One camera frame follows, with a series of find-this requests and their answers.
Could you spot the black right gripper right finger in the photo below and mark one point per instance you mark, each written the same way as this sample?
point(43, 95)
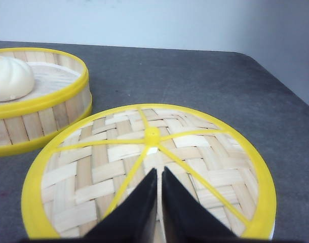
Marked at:
point(185, 220)

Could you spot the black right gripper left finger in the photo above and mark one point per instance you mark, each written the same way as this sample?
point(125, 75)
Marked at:
point(132, 221)

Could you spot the woven bamboo steamer lid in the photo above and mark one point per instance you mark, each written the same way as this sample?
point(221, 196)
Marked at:
point(133, 166)

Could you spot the bamboo steamer drawer yellow rims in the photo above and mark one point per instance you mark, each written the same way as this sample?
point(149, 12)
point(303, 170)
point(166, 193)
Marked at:
point(30, 124)

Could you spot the white cloth steamer liner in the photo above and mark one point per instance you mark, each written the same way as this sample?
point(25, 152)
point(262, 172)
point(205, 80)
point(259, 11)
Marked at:
point(49, 78)

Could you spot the white steamed bun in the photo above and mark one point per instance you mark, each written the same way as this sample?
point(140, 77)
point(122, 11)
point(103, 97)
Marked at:
point(16, 79)

